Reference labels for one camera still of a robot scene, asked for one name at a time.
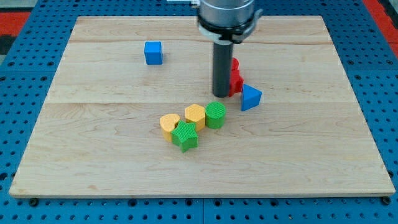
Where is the red block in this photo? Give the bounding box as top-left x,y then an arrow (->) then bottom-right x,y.
231,57 -> 239,70
228,70 -> 244,97

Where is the green cylinder block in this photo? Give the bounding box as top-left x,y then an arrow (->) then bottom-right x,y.
205,101 -> 226,129

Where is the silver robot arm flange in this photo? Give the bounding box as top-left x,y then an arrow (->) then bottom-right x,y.
197,0 -> 263,45

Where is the green star block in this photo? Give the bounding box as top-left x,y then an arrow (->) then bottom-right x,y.
171,120 -> 198,153

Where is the red block lower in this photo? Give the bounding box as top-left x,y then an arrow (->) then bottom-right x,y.
228,70 -> 244,97

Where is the blue cube block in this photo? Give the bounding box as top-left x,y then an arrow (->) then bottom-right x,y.
144,41 -> 163,65

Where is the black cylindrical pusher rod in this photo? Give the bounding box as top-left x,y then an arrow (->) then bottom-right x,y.
212,43 -> 233,98

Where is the yellow heart block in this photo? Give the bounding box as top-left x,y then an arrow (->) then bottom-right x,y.
159,113 -> 180,142

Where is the red block upper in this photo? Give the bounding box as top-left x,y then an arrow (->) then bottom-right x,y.
231,57 -> 239,70

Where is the blue triangle block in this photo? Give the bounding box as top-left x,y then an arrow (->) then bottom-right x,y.
241,84 -> 262,111

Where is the yellow hexagon block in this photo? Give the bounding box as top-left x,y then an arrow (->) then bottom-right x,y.
185,104 -> 206,131

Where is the wooden board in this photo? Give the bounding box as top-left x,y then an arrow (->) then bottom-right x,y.
9,16 -> 396,198

